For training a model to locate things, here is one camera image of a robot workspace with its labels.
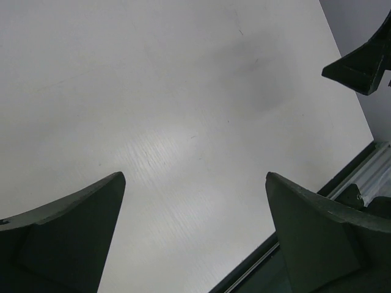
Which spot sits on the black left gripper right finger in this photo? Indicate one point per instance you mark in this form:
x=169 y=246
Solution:
x=329 y=246

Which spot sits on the aluminium front frame rail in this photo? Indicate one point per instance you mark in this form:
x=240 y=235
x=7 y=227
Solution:
x=363 y=179

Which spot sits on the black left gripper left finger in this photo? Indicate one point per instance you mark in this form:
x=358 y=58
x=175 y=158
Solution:
x=62 y=246

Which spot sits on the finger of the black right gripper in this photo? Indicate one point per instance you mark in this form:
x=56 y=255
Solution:
x=363 y=39

